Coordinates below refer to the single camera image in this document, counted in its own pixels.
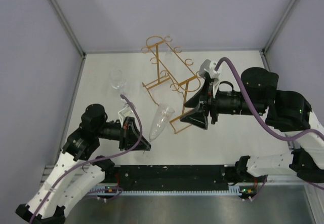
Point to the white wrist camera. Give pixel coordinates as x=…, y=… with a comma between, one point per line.
x=211, y=68
x=123, y=113

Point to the right aluminium frame post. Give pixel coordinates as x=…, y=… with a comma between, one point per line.
x=292, y=4

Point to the left aluminium frame post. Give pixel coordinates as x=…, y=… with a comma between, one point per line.
x=66, y=27

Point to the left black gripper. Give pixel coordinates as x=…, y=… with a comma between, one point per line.
x=130, y=134

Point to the gold wire wine glass rack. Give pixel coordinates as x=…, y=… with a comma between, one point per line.
x=153, y=45

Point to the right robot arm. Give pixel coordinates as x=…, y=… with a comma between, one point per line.
x=287, y=111

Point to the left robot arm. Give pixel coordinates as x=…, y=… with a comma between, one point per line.
x=75, y=174

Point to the clear wine glass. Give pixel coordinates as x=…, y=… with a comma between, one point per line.
x=154, y=121
x=119, y=83

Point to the grey slotted cable duct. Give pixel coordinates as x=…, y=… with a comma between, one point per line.
x=108, y=191

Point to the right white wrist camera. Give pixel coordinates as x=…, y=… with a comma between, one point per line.
x=211, y=68

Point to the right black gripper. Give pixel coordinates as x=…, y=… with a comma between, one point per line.
x=198, y=117

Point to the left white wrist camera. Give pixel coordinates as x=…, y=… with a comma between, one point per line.
x=123, y=113

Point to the black base bar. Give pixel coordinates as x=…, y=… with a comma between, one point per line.
x=177, y=177

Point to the aluminium frame post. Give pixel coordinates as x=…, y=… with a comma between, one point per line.
x=66, y=27
x=292, y=4

